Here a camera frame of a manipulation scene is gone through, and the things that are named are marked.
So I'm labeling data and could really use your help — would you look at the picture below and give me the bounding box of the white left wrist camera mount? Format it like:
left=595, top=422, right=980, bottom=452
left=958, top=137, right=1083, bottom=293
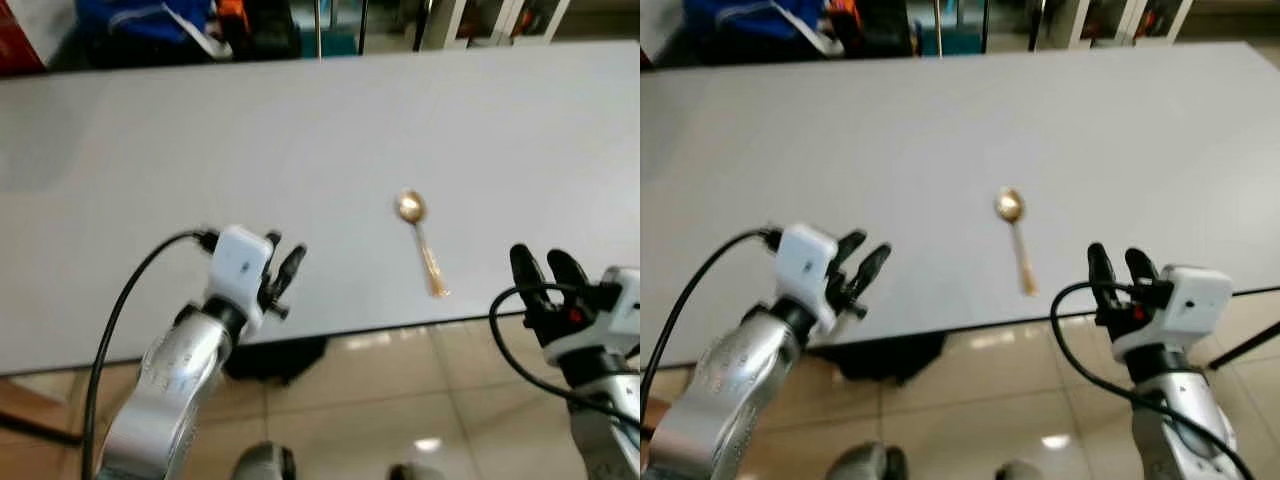
left=775, top=222, right=840, bottom=337
left=204, top=225, right=277, bottom=339

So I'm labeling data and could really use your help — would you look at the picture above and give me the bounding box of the gold metal spoon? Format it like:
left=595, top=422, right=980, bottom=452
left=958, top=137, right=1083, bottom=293
left=394, top=189, right=451, bottom=299
left=994, top=187, right=1040, bottom=297

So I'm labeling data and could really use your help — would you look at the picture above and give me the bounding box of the blue fabric bag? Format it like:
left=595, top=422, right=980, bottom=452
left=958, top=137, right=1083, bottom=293
left=682, top=0, right=833, bottom=41
left=74, top=0, right=217, bottom=47

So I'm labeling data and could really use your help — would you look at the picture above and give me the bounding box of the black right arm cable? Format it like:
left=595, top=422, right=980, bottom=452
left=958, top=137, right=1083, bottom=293
left=1049, top=280, right=1257, bottom=480
left=487, top=283, right=641, bottom=441

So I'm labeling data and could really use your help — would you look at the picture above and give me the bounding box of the white cabinet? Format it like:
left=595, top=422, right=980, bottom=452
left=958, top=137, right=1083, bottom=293
left=1058, top=0, right=1197, bottom=50
left=434, top=0, right=573, bottom=52

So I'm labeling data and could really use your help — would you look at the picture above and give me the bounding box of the black chair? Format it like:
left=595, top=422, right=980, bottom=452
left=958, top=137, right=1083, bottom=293
left=236, top=0, right=303, bottom=62
left=850, top=0, right=917, bottom=57

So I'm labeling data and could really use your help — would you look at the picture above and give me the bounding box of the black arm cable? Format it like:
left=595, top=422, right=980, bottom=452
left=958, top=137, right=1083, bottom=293
left=82, top=228, right=221, bottom=480
left=1049, top=280, right=1257, bottom=480
left=640, top=227, right=785, bottom=401
left=487, top=283, right=641, bottom=441

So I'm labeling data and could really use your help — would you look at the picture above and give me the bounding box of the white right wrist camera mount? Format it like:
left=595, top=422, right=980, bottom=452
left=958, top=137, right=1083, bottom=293
left=543, top=265, right=641, bottom=367
left=1112, top=264, right=1234, bottom=362

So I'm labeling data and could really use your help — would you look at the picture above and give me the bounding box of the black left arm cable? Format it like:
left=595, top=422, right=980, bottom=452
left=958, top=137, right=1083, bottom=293
left=82, top=228, right=221, bottom=480
left=640, top=227, right=785, bottom=401

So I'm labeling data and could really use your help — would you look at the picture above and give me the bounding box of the grey left robot foot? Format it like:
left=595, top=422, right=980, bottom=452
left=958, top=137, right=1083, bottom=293
left=231, top=440, right=299, bottom=480
left=826, top=441, right=910, bottom=480

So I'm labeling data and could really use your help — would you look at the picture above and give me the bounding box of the black table base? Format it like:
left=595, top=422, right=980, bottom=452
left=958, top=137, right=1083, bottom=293
left=808, top=332, right=948, bottom=383
left=222, top=337, right=329, bottom=388

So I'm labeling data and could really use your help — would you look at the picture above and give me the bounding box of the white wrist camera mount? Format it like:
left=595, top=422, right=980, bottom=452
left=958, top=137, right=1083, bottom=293
left=1112, top=264, right=1234, bottom=362
left=204, top=225, right=277, bottom=339
left=543, top=265, right=641, bottom=367
left=775, top=222, right=840, bottom=337

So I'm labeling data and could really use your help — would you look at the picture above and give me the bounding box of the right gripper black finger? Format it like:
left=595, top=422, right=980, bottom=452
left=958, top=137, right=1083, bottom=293
left=1086, top=241, right=1121, bottom=305
left=1124, top=247, right=1162, bottom=289
left=546, top=249, right=593, bottom=293
left=509, top=243, right=550, bottom=319

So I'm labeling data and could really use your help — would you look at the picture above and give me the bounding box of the red box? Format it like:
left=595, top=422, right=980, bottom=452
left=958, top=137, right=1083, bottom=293
left=0, top=24, right=47, bottom=77

